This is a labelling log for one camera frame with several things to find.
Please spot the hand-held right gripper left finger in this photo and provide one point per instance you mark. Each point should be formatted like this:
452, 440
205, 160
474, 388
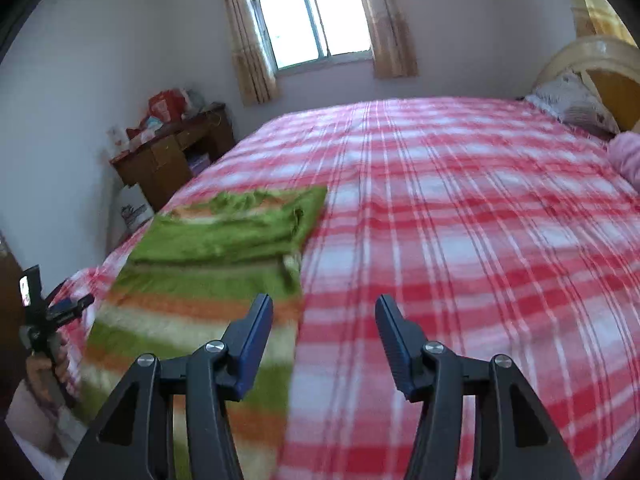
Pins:
255, 350

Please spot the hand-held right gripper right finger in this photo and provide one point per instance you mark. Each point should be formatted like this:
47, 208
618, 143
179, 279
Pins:
395, 350

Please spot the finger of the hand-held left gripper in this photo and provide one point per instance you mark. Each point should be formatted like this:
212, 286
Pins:
72, 307

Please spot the green striped sweater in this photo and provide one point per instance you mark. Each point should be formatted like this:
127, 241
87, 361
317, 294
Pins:
210, 240

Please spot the person's left forearm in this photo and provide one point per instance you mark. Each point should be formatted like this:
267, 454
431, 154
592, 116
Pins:
35, 425

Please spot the person's left hand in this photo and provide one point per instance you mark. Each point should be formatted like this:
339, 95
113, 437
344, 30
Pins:
45, 372

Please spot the dark wooden furniture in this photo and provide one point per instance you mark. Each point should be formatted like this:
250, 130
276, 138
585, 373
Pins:
9, 290

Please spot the white printed carton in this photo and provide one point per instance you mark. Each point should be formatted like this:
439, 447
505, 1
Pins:
135, 210

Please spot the red plaid bed sheet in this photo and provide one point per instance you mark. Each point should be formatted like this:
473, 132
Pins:
450, 210

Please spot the brown wooden desk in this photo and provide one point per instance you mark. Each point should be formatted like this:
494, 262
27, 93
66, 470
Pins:
160, 160

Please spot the small white box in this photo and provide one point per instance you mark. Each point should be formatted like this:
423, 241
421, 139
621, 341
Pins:
118, 140

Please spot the purple box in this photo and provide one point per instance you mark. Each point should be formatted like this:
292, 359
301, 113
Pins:
200, 164

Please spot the grey plastic bag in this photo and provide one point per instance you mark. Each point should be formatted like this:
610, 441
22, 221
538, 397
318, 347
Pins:
196, 100

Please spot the pink cloth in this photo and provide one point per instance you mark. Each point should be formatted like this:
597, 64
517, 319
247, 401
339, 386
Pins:
627, 157

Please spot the floral pillow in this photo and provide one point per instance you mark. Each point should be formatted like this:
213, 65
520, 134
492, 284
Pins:
570, 102

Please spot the beige curtain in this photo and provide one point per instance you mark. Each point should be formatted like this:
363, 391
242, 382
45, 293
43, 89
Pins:
247, 45
390, 35

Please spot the window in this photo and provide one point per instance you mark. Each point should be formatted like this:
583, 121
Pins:
300, 20

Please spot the cream bed headboard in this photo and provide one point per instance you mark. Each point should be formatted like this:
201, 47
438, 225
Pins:
600, 55

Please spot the yellow door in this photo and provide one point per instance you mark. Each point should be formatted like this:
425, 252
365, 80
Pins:
600, 10

